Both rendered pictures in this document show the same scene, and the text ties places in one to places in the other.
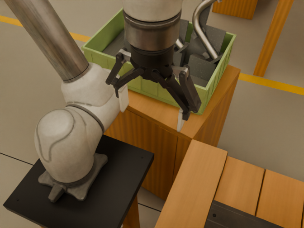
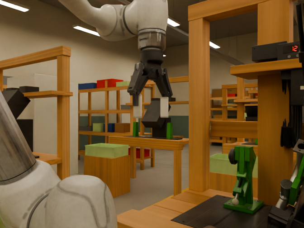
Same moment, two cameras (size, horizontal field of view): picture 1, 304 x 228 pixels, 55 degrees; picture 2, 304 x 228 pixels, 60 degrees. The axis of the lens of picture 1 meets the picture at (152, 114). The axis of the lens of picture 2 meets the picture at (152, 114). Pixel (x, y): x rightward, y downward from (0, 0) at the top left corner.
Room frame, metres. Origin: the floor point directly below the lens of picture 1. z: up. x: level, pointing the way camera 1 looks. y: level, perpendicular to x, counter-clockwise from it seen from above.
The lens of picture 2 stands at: (0.19, 0.81, 1.31)
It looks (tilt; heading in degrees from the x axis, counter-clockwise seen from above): 0 degrees down; 285
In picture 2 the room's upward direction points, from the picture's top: straight up
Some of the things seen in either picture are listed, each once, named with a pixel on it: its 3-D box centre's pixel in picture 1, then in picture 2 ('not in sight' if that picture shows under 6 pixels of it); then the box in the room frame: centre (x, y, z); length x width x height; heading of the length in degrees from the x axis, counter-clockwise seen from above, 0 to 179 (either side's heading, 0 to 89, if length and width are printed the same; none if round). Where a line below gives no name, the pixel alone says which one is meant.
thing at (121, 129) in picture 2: not in sight; (111, 121); (3.10, -5.74, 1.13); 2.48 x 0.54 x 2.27; 160
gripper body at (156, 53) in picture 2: (152, 58); (151, 65); (0.41, 0.00, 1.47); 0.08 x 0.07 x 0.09; 66
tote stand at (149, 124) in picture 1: (157, 120); not in sight; (1.11, -0.03, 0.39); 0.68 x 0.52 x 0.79; 56
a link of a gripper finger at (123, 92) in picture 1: (123, 97); (137, 106); (0.44, 0.06, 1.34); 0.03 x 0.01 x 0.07; 156
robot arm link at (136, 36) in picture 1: (152, 23); (151, 42); (0.41, 0.00, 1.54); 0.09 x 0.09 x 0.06
